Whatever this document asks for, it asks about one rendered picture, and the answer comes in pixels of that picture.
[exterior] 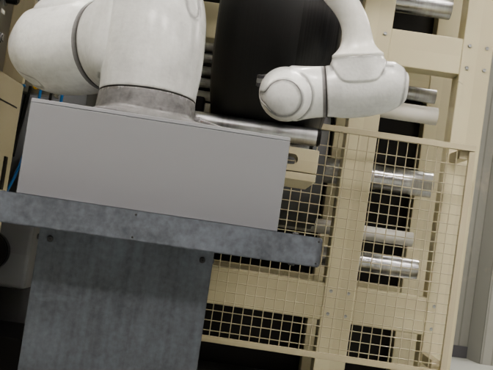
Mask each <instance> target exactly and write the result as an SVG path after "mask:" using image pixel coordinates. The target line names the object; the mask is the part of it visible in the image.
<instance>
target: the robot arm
mask: <svg viewBox="0 0 493 370"><path fill-rule="evenodd" d="M324 1H325V2H326V3H327V5H328V6H329V7H330V8H331V10H332V11H333V13H334V14H335V15H336V17H337V19H338V20H339V22H340V26H341V30H342V40H341V44H340V47H339V49H338V50H337V51H336V52H335V53H334V54H333V55H332V61H331V63H330V65H327V66H297V65H292V66H290V67H279V68H275V69H273V70H271V71H270V72H268V73H267V74H263V75H261V74H259V75H258V76H257V81H256V86H258V87H260V89H259V99H260V103H261V106H262V107H263V109H264V110H265V112H266V113H267V114H268V115H269V116H270V117H272V118H274V119H275V120H279V121H284V122H288V121H298V120H305V119H310V118H316V117H339V118H357V117H370V116H374V115H380V114H383V113H385V112H389V111H392V110H394V109H396V108H397V107H399V106H400V105H401V104H403V103H404V102H405V100H406V97H407V94H408V89H409V74H408V73H407V72H406V70H405V69H404V68H403V67H402V66H401V65H399V64H398V63H397V62H390V61H387V60H386V59H385V58H384V53H383V52H382V51H380V50H379V49H378V48H377V46H376V44H375V43H374V41H373V35H372V31H371V27H370V23H369V20H368V17H367V15H366V12H365V10H364V8H363V6H362V4H361V2H360V1H359V0H324ZM205 39H206V14H205V5H204V1H203V0H40V1H39V2H38V3H36V5H35V6H34V8H32V9H30V10H27V11H26V12H25V13H24V14H23V15H22V16H21V17H20V18H19V19H18V21H17V22H16V24H15V25H14V27H13V28H12V31H11V33H10V36H9V40H8V54H9V57H10V60H11V63H12V64H13V66H14V68H15V69H16V70H17V71H18V72H19V74H20V75H21V76H22V77H24V78H25V80H27V81H28V82H30V83H31V84H32V85H33V86H34V87H36V88H38V89H40V90H43V91H46V92H48V93H53V94H57V95H92V94H98V97H97V100H96V104H95V106H94V107H97V108H102V109H110V110H116V111H121V112H130V113H135V114H140V115H149V116H154V117H163V118H168V119H173V120H182V121H187V122H193V123H201V124H206V125H211V126H218V125H215V124H213V123H209V122H207V121H204V120H201V118H200V117H199V116H196V115H195V104H196V99H197V92H198V89H199V85H200V79H201V75H202V66H203V60H204V54H205Z"/></svg>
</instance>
